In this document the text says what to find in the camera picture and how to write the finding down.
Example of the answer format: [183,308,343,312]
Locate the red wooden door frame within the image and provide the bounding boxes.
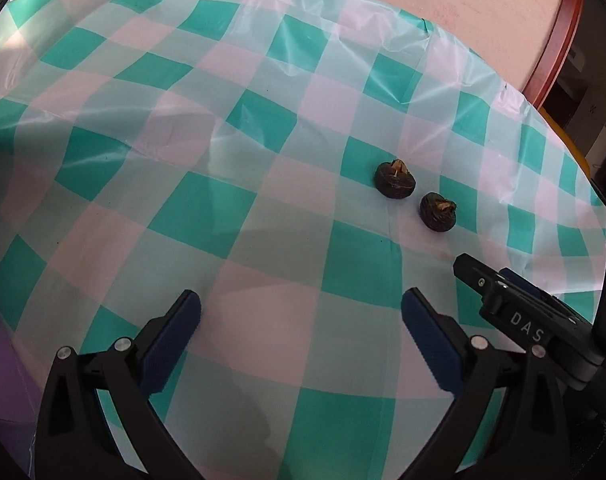
[522,0,585,110]

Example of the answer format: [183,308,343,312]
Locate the purple cardboard box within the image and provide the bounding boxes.
[0,317,41,479]

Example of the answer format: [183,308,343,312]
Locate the teal checkered plastic tablecloth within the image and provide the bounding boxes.
[0,0,606,479]

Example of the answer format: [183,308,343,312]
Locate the dark mushroom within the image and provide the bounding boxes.
[373,158,416,200]
[419,192,457,233]

